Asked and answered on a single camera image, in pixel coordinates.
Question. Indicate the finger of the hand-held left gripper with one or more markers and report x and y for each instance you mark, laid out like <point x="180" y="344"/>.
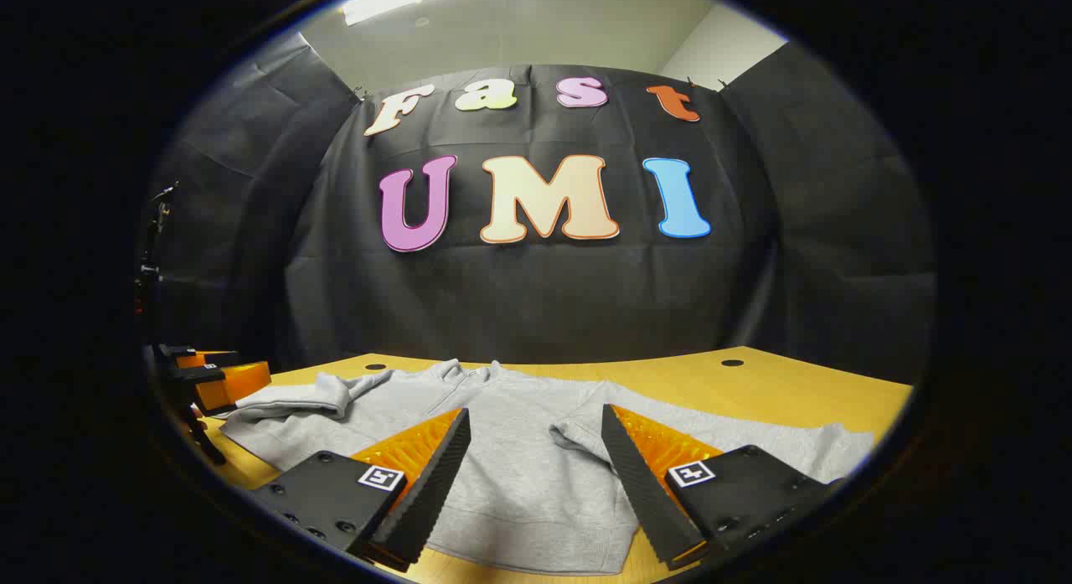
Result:
<point x="239" y="385"/>
<point x="213" y="359"/>

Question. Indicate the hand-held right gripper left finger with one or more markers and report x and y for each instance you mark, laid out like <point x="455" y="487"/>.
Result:
<point x="427" y="492"/>

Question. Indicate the black backdrop cloth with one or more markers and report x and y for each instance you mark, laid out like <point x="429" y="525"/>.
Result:
<point x="544" y="299"/>

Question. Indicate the grey sweatshirt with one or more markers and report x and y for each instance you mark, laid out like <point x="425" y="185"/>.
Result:
<point x="519" y="450"/>

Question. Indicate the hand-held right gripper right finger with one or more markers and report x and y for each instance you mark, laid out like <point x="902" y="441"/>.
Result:
<point x="641" y="483"/>

